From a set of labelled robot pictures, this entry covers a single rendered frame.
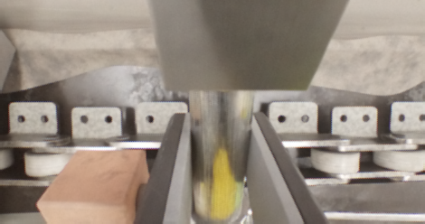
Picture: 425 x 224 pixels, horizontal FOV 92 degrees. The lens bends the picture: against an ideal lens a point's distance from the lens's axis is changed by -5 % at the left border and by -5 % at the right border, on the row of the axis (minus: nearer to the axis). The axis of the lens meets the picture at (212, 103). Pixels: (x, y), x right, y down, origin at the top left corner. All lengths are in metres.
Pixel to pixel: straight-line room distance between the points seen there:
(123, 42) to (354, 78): 0.24
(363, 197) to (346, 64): 0.13
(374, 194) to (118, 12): 0.30
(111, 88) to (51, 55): 0.07
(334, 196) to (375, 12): 0.19
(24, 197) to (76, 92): 0.11
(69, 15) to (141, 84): 0.09
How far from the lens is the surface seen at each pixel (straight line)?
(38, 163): 0.22
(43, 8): 0.28
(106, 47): 0.24
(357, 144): 0.23
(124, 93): 0.24
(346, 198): 0.26
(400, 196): 0.29
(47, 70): 0.28
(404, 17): 0.30
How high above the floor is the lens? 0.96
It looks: 86 degrees down
